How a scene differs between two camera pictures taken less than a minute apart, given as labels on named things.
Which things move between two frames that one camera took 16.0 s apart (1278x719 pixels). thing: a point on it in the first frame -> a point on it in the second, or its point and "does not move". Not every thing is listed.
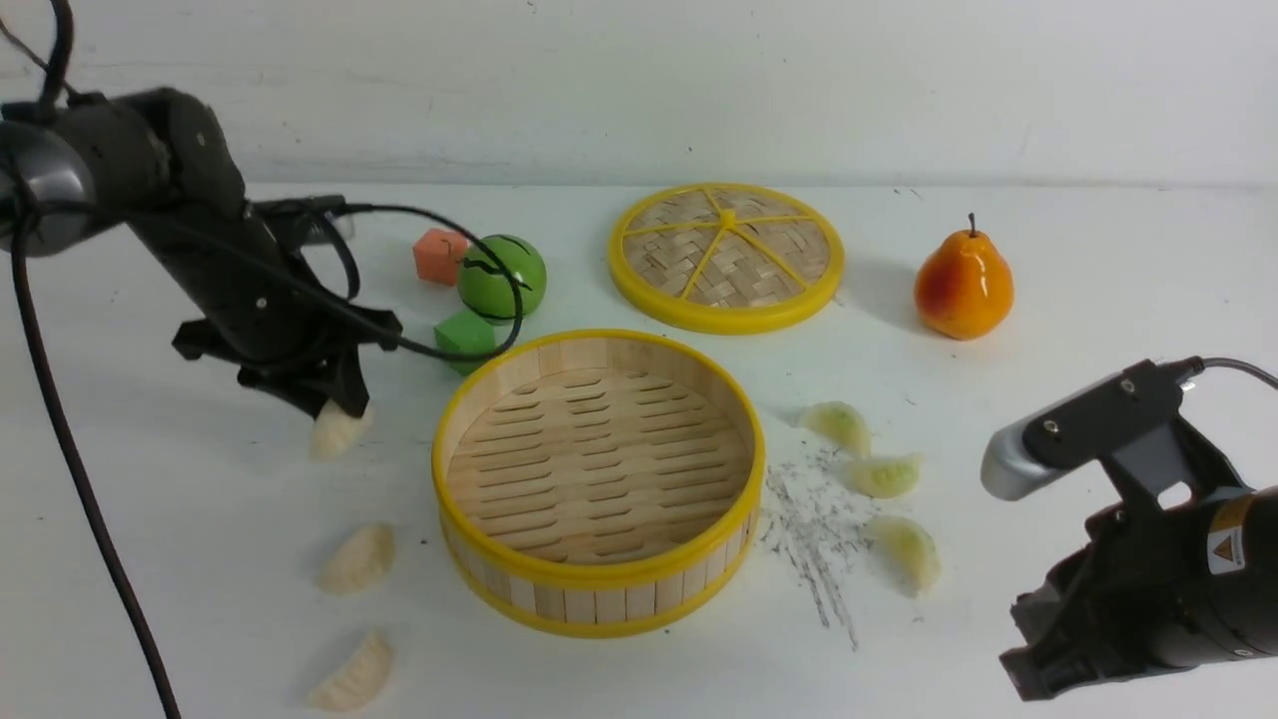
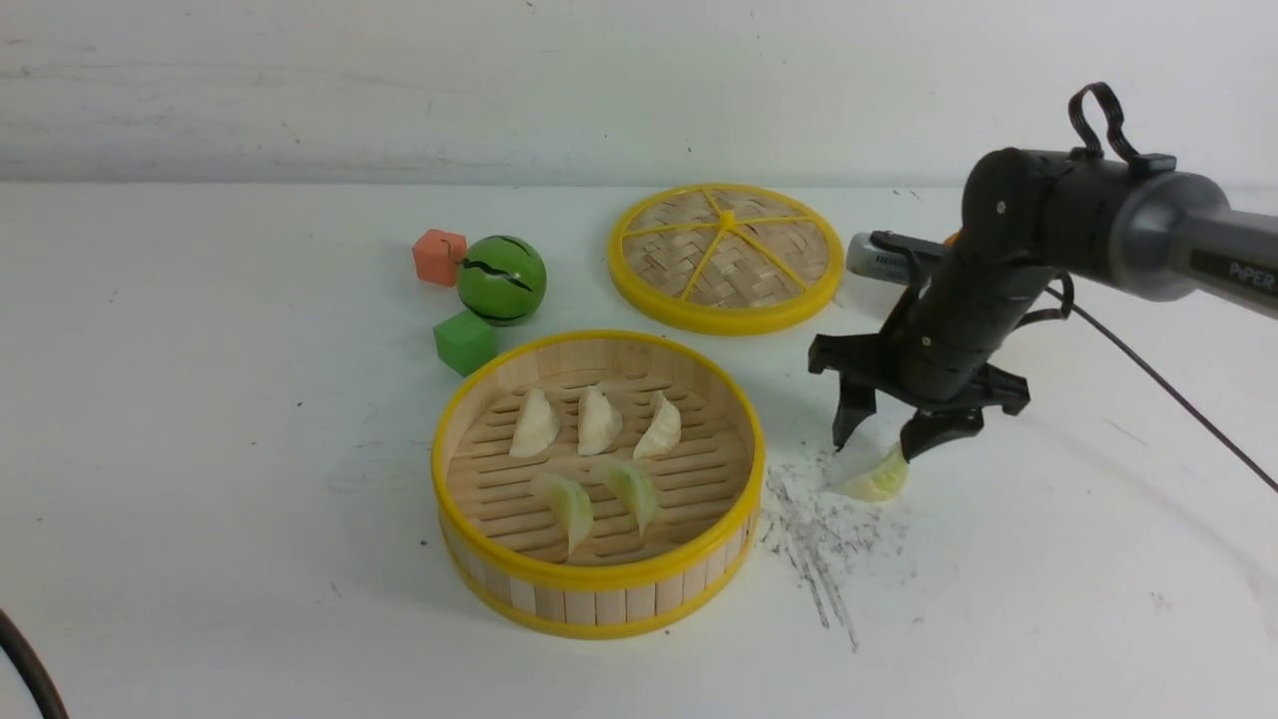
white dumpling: (363, 556) -> (599, 421)
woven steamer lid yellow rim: (728, 259) does not move
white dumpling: (335, 432) -> (537, 426)
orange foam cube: (438, 254) does not move
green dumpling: (840, 422) -> (635, 487)
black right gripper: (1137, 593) -> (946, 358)
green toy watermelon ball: (486, 290) does not move
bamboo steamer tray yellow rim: (593, 483) does not move
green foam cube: (465, 333) does not move
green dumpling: (905, 552) -> (572, 505)
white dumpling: (359, 681) -> (663, 432)
